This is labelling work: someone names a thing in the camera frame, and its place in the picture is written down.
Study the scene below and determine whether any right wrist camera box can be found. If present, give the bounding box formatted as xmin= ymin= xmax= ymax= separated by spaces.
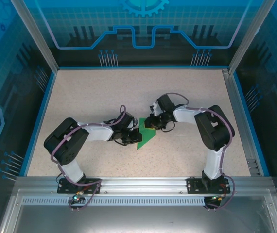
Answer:
xmin=149 ymin=101 xmax=163 ymax=117

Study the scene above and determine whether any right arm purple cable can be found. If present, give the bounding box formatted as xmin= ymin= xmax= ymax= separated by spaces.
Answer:
xmin=154 ymin=92 xmax=236 ymax=212

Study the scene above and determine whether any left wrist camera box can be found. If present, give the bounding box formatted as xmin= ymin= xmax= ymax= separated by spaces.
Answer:
xmin=129 ymin=117 xmax=139 ymax=130

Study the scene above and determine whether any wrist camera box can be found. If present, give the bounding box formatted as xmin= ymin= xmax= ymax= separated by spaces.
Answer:
xmin=129 ymin=117 xmax=139 ymax=130
xmin=149 ymin=101 xmax=163 ymax=117

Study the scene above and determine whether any brushed metal sheet panel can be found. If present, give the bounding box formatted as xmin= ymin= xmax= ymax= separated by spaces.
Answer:
xmin=0 ymin=189 xmax=277 ymax=233

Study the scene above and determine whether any blue table edge strip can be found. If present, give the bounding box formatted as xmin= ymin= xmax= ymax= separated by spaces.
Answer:
xmin=232 ymin=72 xmax=271 ymax=177
xmin=18 ymin=71 xmax=57 ymax=177

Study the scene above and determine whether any cable connector with green light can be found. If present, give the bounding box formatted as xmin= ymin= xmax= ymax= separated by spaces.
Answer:
xmin=72 ymin=190 xmax=85 ymax=202

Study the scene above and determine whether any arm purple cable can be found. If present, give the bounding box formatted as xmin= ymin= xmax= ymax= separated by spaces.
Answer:
xmin=154 ymin=92 xmax=236 ymax=212
xmin=50 ymin=104 xmax=103 ymax=212

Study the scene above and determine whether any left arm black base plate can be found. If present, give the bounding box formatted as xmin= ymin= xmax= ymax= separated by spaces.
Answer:
xmin=57 ymin=178 xmax=102 ymax=194

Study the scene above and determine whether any aluminium side rail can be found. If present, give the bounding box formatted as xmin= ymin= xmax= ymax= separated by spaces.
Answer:
xmin=222 ymin=69 xmax=262 ymax=177

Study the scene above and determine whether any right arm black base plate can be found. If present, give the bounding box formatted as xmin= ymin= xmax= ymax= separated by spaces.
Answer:
xmin=186 ymin=176 xmax=231 ymax=194

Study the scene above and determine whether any aluminium frame post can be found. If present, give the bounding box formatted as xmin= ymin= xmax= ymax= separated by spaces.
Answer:
xmin=228 ymin=0 xmax=277 ymax=73
xmin=10 ymin=0 xmax=59 ymax=73

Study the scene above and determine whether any green paper sheet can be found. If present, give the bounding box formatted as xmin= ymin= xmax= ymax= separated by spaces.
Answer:
xmin=136 ymin=118 xmax=157 ymax=150

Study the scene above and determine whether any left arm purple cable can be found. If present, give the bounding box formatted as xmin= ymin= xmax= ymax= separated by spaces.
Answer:
xmin=50 ymin=104 xmax=103 ymax=212

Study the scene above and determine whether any slotted grey cable duct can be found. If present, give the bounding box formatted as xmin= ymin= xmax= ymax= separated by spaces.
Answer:
xmin=21 ymin=197 xmax=271 ymax=207

